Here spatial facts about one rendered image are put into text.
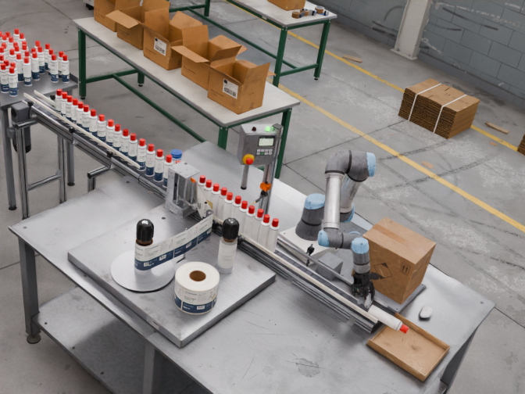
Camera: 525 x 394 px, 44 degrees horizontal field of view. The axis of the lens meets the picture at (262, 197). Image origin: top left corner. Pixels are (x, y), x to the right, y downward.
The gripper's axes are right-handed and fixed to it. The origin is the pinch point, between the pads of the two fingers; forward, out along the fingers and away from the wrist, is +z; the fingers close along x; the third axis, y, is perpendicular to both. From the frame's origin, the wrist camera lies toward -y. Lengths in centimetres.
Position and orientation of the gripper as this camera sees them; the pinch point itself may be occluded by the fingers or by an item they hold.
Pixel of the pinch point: (367, 305)
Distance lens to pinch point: 322.8
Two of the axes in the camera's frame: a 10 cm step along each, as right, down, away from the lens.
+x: 7.6, 1.4, -6.3
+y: -6.3, 3.6, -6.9
